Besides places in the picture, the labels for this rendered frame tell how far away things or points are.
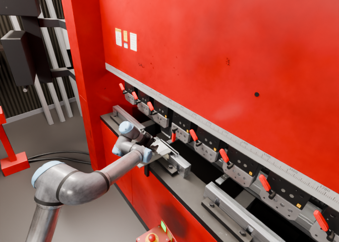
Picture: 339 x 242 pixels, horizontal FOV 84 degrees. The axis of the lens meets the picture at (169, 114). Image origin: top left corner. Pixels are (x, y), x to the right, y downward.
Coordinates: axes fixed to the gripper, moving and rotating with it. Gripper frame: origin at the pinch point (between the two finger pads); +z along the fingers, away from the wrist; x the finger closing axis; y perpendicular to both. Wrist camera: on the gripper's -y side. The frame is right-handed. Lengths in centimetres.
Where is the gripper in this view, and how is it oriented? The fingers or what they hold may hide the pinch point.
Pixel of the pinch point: (153, 149)
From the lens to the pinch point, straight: 135.7
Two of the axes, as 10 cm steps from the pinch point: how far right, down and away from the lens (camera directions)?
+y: 6.3, -7.7, 1.2
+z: 4.4, 4.8, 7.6
